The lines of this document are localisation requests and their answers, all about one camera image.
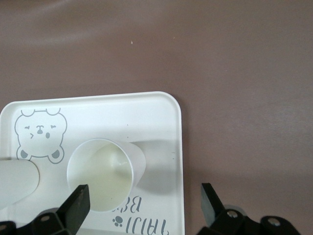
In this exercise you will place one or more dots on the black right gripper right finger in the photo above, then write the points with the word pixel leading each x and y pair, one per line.
pixel 211 210

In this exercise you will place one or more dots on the white bear print tray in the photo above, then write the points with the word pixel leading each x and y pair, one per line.
pixel 110 117

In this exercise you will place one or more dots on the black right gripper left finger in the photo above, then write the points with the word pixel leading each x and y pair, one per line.
pixel 75 210

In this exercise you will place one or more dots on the white plastic cup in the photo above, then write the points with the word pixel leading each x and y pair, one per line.
pixel 110 176
pixel 17 178

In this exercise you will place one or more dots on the brown table cover mat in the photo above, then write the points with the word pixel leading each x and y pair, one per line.
pixel 220 73

